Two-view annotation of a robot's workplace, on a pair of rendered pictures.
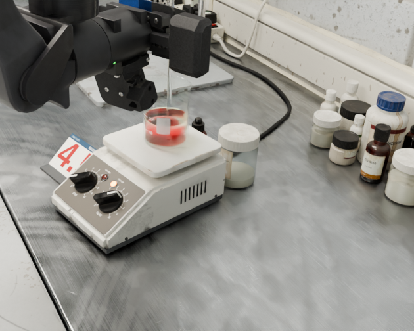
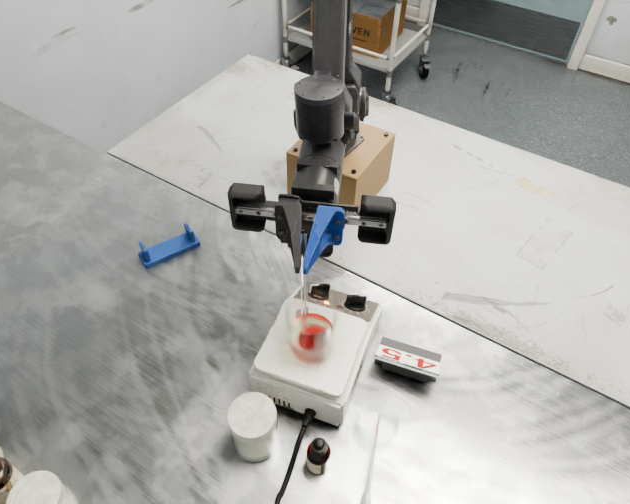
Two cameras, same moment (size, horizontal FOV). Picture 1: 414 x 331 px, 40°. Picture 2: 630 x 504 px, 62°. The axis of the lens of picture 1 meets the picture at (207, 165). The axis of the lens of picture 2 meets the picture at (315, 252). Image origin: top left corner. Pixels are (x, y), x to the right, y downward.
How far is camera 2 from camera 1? 103 cm
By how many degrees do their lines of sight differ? 97
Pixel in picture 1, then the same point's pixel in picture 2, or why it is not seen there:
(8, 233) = (384, 280)
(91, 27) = (308, 150)
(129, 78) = not seen: hidden behind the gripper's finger
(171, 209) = not seen: hidden behind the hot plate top
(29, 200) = (406, 315)
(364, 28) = not seen: outside the picture
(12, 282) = (343, 251)
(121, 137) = (350, 329)
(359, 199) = (110, 477)
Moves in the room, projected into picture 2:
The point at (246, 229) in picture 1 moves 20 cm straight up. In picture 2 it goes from (216, 368) to (195, 282)
